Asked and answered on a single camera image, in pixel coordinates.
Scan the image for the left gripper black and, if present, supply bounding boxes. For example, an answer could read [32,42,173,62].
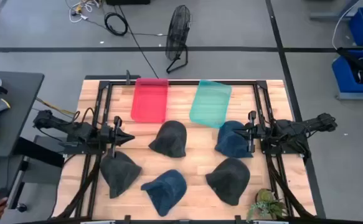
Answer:
[100,115,136,159]

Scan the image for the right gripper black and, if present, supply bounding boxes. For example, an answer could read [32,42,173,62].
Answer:
[232,110,267,154]

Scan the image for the navy blue bucket hat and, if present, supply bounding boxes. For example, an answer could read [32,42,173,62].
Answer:
[140,169,188,218]
[214,120,254,159]

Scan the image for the dark grey bucket hat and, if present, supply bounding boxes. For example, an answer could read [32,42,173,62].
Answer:
[148,120,188,159]
[99,150,143,200]
[205,157,252,207]

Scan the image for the teal translucent plastic bin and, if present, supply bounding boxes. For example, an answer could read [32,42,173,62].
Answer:
[189,79,233,129]

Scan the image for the red translucent plastic bin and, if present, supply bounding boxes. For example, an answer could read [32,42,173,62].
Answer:
[130,77,169,124]

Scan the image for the small potted green plant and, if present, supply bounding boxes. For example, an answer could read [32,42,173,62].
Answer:
[246,188,290,223]

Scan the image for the grey side desk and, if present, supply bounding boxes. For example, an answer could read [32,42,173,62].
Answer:
[0,70,45,160]

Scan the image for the black floor fan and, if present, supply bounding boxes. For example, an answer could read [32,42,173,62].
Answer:
[164,4,192,75]

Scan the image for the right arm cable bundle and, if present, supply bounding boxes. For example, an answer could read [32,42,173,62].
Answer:
[266,154,314,219]

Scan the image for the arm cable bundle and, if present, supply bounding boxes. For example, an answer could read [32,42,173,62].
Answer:
[266,154,314,219]
[55,154,103,220]

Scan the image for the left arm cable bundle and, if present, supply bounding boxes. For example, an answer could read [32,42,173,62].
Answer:
[55,154,103,220]

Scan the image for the black metal table frame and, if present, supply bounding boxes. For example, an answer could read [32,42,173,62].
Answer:
[73,79,296,224]

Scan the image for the yellow cable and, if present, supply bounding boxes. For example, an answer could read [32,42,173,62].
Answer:
[35,97,77,116]

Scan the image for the long black floor cable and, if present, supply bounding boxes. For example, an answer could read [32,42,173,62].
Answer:
[117,4,160,79]

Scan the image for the coiled black cable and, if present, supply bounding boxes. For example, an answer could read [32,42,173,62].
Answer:
[103,12,130,37]

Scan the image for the white cable bundle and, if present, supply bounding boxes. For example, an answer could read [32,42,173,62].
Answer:
[65,0,101,24]

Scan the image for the white hanging cable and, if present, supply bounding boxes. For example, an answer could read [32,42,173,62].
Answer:
[331,0,361,50]

